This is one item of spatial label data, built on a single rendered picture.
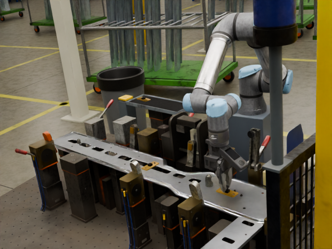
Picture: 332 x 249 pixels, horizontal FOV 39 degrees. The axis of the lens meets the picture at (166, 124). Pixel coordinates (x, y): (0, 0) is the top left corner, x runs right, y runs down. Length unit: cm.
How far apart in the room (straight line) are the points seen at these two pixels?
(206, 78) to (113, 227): 89
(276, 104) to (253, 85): 150
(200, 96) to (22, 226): 118
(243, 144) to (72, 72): 362
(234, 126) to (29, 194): 122
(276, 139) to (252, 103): 151
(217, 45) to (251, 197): 63
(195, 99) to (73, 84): 405
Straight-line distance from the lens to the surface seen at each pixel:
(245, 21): 197
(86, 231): 234
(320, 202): 102
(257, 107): 238
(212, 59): 192
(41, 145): 245
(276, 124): 84
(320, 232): 106
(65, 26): 565
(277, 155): 87
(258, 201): 184
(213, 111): 167
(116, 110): 484
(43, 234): 239
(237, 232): 167
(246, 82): 234
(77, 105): 587
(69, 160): 228
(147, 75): 633
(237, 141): 243
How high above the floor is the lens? 196
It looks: 21 degrees down
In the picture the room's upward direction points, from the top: 6 degrees counter-clockwise
